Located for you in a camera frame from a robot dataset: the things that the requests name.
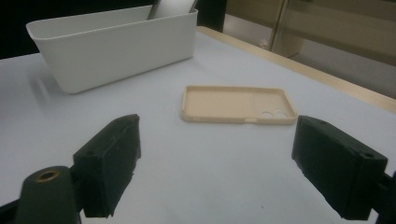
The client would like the black curtain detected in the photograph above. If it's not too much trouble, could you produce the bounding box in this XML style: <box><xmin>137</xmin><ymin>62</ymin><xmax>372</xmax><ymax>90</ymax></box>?
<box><xmin>0</xmin><ymin>0</ymin><xmax>228</xmax><ymax>61</ymax></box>

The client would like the grey phone case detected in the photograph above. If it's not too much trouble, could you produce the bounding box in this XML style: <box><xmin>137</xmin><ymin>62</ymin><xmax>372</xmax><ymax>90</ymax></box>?
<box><xmin>147</xmin><ymin>0</ymin><xmax>199</xmax><ymax>21</ymax></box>

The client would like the light wooden desk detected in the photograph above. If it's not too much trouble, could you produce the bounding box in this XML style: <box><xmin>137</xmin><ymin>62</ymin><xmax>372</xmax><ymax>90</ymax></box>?
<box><xmin>225</xmin><ymin>0</ymin><xmax>396</xmax><ymax>67</ymax></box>

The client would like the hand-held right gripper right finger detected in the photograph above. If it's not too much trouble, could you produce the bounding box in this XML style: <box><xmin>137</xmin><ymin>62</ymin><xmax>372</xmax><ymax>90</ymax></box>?
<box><xmin>290</xmin><ymin>115</ymin><xmax>389</xmax><ymax>221</ymax></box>

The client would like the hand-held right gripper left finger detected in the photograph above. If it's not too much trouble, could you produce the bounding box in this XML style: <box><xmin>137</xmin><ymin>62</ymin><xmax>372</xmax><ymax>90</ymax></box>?
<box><xmin>72</xmin><ymin>113</ymin><xmax>142</xmax><ymax>218</ymax></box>

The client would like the beige phone case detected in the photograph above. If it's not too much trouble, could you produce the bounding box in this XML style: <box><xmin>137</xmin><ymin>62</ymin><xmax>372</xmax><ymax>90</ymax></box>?
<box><xmin>179</xmin><ymin>85</ymin><xmax>299</xmax><ymax>126</ymax></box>

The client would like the white plastic storage box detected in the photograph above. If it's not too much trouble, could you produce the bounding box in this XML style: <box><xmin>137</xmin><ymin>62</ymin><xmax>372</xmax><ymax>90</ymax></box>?
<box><xmin>25</xmin><ymin>8</ymin><xmax>199</xmax><ymax>95</ymax></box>

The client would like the white table cover sheet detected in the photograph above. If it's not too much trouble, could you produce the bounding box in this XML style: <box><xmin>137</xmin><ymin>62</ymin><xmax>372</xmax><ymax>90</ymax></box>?
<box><xmin>0</xmin><ymin>30</ymin><xmax>396</xmax><ymax>224</ymax></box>

